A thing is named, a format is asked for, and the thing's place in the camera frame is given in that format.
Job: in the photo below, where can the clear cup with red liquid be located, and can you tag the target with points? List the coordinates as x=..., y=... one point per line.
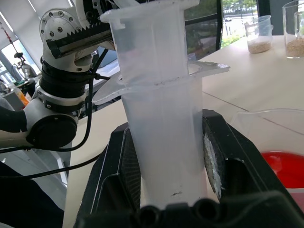
x=285, y=166

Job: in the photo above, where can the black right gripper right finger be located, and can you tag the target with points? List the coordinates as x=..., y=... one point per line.
x=244, y=171

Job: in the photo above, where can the orange bottle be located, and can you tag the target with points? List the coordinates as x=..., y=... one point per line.
x=21, y=98

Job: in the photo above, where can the tall glass beaker with grains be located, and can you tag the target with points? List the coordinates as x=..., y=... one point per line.
x=294, y=48

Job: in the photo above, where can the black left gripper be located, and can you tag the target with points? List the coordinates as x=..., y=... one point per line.
x=78, y=45

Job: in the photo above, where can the dark rounded shape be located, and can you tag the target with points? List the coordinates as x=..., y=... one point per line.
x=26, y=202

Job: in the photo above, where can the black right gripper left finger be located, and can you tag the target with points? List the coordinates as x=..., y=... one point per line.
x=111, y=180

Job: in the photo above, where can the small beaker with pale grains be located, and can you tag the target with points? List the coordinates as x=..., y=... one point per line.
x=260, y=45

